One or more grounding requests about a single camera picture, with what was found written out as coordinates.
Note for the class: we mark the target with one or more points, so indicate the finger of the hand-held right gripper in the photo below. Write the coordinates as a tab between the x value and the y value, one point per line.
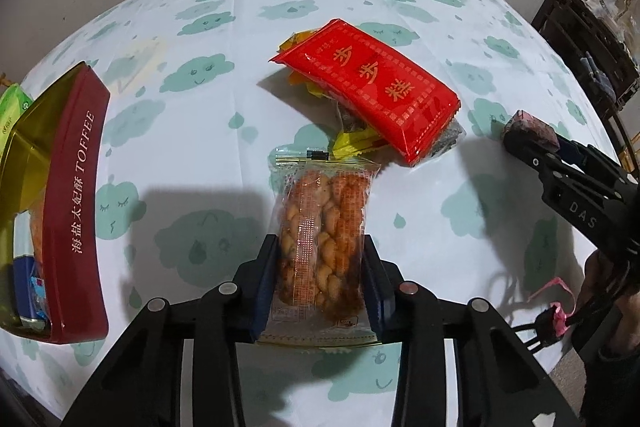
530	154
590	157

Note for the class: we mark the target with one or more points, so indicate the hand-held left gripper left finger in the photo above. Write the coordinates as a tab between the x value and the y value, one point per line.
265	287

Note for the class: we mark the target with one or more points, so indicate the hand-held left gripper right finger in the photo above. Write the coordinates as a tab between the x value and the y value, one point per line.
372	292

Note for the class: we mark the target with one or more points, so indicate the pink snack packet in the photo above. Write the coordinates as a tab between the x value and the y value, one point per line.
530	127

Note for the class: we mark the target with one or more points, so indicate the dark sesame bar packet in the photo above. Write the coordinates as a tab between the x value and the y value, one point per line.
450	138

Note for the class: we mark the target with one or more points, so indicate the fried dough twist packet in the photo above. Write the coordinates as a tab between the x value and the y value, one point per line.
320	217
39	232

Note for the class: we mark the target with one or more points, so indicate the yellow snack packet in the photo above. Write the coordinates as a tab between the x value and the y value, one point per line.
295	42
357	142

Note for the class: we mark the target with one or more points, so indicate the red snack packet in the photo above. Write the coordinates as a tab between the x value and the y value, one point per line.
370	82

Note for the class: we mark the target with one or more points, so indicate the red tin box gold inside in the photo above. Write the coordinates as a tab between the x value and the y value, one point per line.
75	187

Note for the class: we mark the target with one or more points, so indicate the small blue candy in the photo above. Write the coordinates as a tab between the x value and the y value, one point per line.
40	294

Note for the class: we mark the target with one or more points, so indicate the large blue snack packet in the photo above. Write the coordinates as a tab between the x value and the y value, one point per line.
22	282

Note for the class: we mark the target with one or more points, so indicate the person's right hand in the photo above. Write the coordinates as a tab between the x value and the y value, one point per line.
600	279

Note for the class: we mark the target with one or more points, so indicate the blue cloth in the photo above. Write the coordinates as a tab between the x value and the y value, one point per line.
600	77

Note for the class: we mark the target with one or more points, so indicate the pink ribbon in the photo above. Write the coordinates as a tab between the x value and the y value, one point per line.
560	319

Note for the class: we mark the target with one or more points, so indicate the dark wooden shelf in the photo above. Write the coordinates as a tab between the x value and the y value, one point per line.
575	32

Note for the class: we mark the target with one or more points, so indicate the green tissue pack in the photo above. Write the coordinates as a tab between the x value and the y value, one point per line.
12	107

